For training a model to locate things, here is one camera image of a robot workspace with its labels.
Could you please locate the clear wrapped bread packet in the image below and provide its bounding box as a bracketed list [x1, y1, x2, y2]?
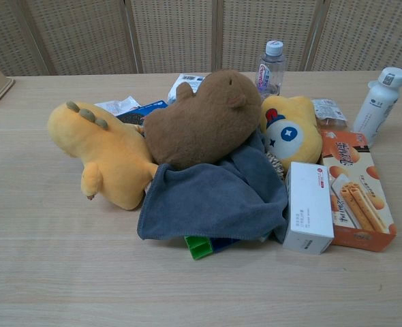
[311, 98, 350, 132]

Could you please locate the clear plastic snack wrapper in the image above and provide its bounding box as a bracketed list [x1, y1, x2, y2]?
[94, 95, 141, 117]

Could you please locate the blue oreo cookie pack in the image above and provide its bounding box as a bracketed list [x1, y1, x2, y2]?
[115, 99, 169, 127]

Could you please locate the white barcode snack packet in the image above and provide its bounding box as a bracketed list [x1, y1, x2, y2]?
[167, 73, 208, 105]

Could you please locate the clear plastic water bottle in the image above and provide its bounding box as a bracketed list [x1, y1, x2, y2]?
[254, 40, 287, 100]

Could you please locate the white plastic drink bottle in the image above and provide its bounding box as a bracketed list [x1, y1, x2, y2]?
[352, 67, 402, 149]

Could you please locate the green plastic building block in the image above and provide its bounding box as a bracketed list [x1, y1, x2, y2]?
[183, 234, 217, 262]

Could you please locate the grey microfibre towel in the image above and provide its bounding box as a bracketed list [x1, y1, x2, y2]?
[136, 128, 289, 244]

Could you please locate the yellow star-eyed plush toy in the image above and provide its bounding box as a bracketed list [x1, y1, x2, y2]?
[259, 95, 324, 164]

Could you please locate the white cardboard box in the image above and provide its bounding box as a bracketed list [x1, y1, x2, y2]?
[282, 161, 335, 256]

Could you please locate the brown capybara plush toy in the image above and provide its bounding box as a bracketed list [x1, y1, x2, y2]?
[142, 69, 264, 171]

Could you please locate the yellow dinosaur plush toy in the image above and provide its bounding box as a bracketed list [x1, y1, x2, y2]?
[47, 100, 161, 211]

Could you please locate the blue plastic building block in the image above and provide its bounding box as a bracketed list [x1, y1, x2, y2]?
[211, 236, 243, 253]

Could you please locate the beige knitted scrubber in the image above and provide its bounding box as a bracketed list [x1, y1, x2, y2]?
[264, 151, 285, 177]

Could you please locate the woven folding screen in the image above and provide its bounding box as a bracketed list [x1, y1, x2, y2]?
[0, 0, 402, 76]

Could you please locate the orange egg roll box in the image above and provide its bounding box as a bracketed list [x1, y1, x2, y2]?
[319, 129, 398, 253]

